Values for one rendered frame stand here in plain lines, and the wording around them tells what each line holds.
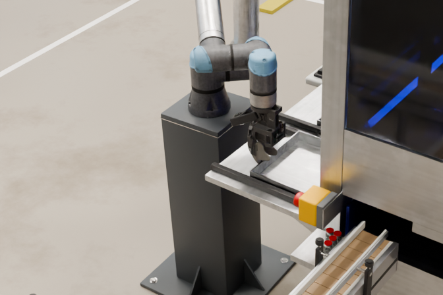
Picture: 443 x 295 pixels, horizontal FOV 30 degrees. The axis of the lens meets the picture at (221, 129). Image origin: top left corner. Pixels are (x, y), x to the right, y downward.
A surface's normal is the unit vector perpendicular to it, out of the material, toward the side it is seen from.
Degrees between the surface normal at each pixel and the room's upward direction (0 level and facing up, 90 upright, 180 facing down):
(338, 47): 90
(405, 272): 90
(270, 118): 90
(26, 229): 0
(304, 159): 0
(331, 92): 90
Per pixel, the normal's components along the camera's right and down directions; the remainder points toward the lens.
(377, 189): -0.61, 0.45
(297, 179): -0.04, -0.84
